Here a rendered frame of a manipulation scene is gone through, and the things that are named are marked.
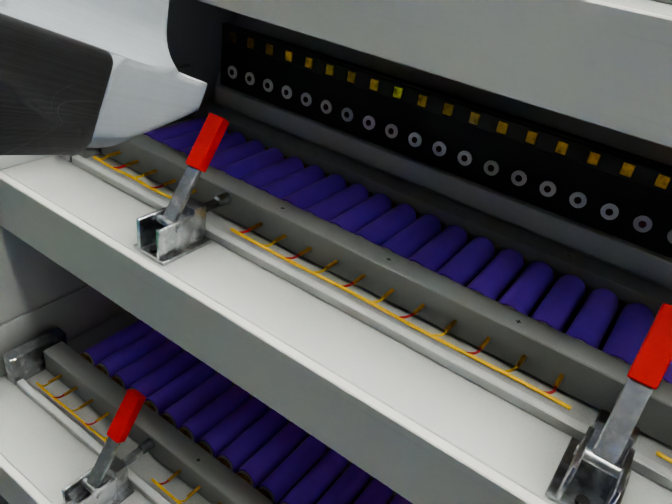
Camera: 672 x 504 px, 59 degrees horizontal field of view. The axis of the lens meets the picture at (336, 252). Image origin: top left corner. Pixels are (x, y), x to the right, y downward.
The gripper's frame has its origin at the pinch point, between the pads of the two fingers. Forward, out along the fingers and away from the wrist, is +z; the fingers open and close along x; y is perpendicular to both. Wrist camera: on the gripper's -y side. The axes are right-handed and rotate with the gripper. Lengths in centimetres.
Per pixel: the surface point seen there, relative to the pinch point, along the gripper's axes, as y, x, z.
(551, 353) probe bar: -5.7, -8.3, 22.5
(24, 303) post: -21.7, 30.3, 22.0
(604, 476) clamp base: -9.0, -12.7, 19.4
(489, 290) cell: -4.6, -3.6, 25.6
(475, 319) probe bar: -5.9, -4.1, 22.5
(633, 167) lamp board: 5.1, -7.4, 30.7
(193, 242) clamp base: -8.9, 13.3, 19.4
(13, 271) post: -18.7, 30.3, 20.2
